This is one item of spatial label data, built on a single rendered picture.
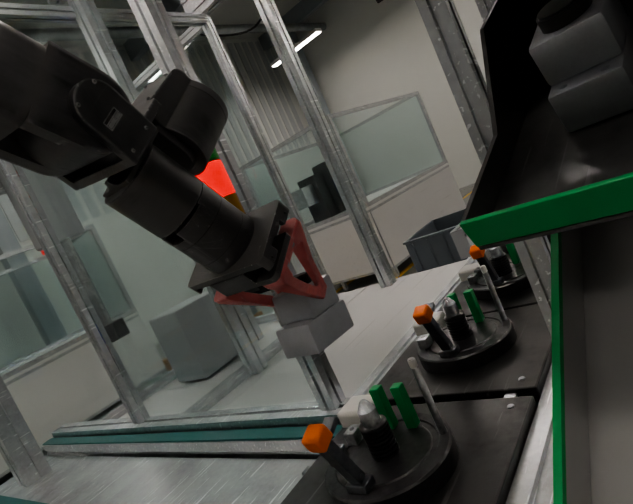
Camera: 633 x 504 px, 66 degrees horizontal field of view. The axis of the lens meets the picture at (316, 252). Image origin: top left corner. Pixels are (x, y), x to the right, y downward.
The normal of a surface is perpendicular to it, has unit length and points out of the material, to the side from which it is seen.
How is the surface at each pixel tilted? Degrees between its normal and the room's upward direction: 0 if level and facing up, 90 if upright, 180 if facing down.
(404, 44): 90
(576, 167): 25
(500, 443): 0
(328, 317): 90
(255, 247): 37
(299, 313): 87
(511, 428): 0
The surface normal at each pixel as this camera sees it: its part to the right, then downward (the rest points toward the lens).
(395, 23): -0.59, 0.36
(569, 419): 0.62, -0.20
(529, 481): -0.41, -0.91
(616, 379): -0.76, -0.37
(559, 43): -0.42, 0.72
